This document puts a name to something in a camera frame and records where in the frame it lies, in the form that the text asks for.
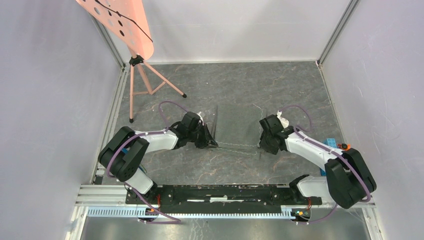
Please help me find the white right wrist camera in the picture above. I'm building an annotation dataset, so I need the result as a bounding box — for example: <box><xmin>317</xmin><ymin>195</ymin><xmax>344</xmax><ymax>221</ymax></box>
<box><xmin>276</xmin><ymin>110</ymin><xmax>290</xmax><ymax>129</ymax></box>

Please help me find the blue toy brick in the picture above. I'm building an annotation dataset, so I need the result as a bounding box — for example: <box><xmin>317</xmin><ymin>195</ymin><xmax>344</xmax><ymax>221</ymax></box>
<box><xmin>323</xmin><ymin>138</ymin><xmax>339</xmax><ymax>149</ymax></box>

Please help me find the orange toy piece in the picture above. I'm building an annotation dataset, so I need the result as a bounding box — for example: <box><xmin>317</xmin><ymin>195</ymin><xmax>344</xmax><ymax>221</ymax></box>
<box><xmin>337</xmin><ymin>143</ymin><xmax>351</xmax><ymax>151</ymax></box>

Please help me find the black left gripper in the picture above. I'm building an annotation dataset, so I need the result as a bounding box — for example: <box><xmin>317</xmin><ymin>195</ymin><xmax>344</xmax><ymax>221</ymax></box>
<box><xmin>187</xmin><ymin>123</ymin><xmax>218</xmax><ymax>149</ymax></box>

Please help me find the grey cloth napkin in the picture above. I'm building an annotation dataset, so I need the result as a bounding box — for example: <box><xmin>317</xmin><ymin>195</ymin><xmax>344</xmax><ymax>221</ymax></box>
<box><xmin>211</xmin><ymin>103</ymin><xmax>267</xmax><ymax>160</ymax></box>

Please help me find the pink music stand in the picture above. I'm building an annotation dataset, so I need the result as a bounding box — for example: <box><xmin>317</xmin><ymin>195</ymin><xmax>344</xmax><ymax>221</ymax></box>
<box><xmin>77</xmin><ymin>0</ymin><xmax>187</xmax><ymax>123</ymax></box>

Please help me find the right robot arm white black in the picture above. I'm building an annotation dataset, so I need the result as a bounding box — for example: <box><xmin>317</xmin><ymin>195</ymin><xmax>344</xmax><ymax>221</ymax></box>
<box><xmin>259</xmin><ymin>114</ymin><xmax>377</xmax><ymax>209</ymax></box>

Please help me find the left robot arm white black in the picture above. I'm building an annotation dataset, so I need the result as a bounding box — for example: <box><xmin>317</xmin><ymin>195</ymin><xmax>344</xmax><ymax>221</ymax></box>
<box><xmin>97</xmin><ymin>111</ymin><xmax>219</xmax><ymax>204</ymax></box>

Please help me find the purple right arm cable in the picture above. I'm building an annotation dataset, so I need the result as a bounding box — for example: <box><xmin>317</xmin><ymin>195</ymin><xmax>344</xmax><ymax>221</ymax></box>
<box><xmin>278</xmin><ymin>104</ymin><xmax>373</xmax><ymax>226</ymax></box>

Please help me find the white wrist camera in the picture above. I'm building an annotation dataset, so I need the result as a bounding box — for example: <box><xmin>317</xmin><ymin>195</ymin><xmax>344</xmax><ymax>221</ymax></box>
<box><xmin>196</xmin><ymin>111</ymin><xmax>205</xmax><ymax>125</ymax></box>
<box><xmin>276</xmin><ymin>110</ymin><xmax>290</xmax><ymax>129</ymax></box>

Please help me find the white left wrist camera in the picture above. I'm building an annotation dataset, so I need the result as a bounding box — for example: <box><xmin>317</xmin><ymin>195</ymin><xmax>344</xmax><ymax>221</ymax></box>
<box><xmin>196</xmin><ymin>111</ymin><xmax>205</xmax><ymax>125</ymax></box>

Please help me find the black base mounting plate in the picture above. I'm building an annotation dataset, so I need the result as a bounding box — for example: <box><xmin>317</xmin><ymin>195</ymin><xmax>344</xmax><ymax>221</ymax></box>
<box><xmin>144</xmin><ymin>184</ymin><xmax>323</xmax><ymax>214</ymax></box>

